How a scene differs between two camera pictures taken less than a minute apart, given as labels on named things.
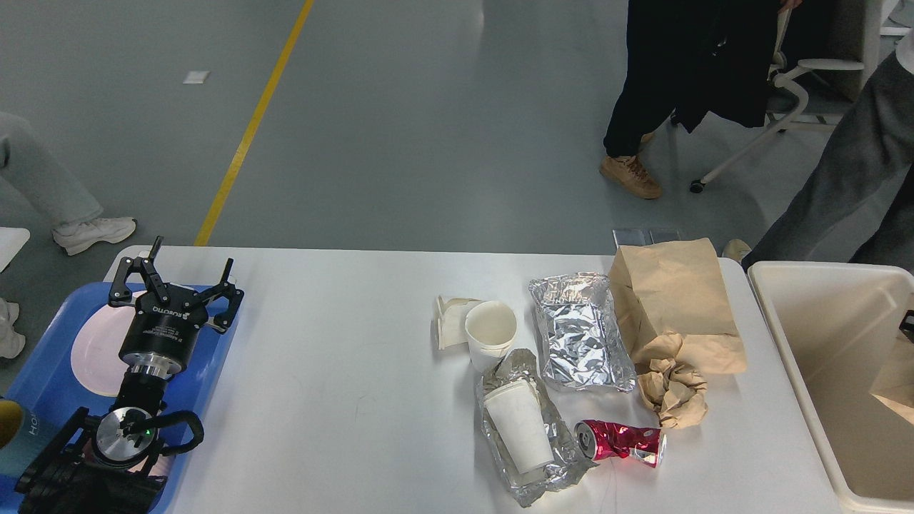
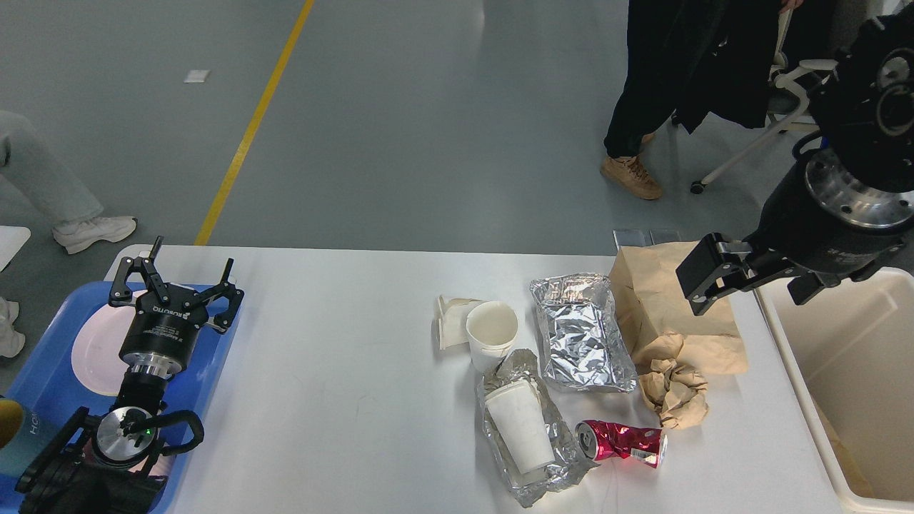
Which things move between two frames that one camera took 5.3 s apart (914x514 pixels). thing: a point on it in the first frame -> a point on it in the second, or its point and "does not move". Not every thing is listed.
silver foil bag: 580,338 does not move
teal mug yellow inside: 23,432 does not move
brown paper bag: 894,385 -> 856,475
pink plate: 96,347 does not move
